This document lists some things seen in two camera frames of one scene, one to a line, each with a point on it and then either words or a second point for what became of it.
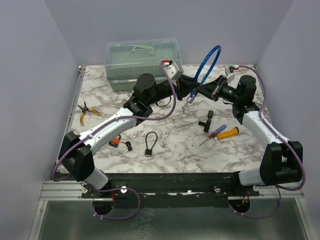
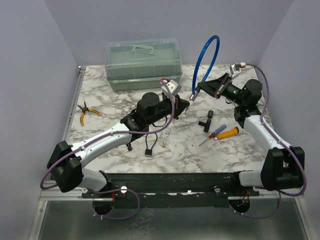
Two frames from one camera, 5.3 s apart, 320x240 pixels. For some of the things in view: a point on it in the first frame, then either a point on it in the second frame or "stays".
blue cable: (194, 91) -> (195, 69)
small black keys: (128, 145) stays
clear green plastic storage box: (126, 59) stays
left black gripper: (184, 85) -> (179, 106)
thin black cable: (148, 152) stays
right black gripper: (213, 89) stays
